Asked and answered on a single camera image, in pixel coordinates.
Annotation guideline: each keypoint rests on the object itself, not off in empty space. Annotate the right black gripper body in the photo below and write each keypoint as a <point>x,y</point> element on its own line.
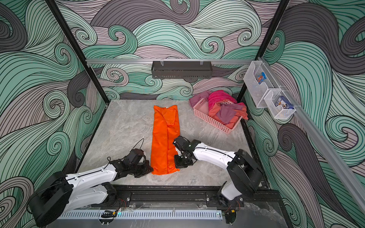
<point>183,160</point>

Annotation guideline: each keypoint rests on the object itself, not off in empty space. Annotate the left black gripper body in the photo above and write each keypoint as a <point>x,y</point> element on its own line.
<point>140,169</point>

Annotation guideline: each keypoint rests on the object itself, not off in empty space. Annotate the orange t-shirt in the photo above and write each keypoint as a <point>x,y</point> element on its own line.
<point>166,129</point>

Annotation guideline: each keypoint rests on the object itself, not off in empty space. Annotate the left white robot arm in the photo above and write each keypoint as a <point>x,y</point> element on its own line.
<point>61,192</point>

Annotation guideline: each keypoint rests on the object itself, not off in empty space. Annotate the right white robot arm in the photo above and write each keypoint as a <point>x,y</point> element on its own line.
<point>245,174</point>

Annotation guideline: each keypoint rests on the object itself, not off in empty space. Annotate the pink perforated plastic basket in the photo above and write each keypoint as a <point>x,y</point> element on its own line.
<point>201,110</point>

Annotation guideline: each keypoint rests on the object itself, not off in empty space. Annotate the coral salmon t-shirt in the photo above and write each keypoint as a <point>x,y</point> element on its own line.
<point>213,112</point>

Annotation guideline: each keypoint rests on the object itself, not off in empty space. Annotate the mauve purple t-shirt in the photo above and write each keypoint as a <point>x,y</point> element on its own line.
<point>195,99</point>
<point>227,112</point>

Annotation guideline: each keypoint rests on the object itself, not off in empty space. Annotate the magenta pink t-shirt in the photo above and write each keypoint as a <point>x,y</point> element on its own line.
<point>219,97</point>

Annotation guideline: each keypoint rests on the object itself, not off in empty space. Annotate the clear plastic bin lower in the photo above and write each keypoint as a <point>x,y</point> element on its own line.
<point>277,112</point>

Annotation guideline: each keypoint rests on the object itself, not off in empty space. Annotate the clear plastic bin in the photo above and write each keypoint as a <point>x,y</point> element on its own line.
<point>257,91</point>
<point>277,112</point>

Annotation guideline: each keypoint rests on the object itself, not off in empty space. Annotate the clear plastic bin upper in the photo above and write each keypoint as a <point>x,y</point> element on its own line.
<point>257,91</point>

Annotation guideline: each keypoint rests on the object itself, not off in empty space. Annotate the red blue small item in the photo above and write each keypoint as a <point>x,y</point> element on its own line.
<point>261,77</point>

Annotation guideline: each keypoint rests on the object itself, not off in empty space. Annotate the blue white small box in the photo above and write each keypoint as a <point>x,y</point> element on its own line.
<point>284,103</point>

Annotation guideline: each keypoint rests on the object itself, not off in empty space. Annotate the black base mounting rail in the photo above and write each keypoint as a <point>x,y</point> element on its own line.
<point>208,196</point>

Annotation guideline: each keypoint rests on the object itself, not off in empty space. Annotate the black perforated wall tray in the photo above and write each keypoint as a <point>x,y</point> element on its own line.
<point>181,70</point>

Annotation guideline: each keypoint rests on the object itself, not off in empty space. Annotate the black corner frame post right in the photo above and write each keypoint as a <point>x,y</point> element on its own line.
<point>258,22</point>

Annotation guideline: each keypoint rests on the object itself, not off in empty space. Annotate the black corner frame post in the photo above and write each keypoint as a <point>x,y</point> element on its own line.
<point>258,22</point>
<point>68,33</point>

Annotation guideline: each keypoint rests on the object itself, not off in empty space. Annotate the black corner frame post left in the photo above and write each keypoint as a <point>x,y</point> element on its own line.
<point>68,33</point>

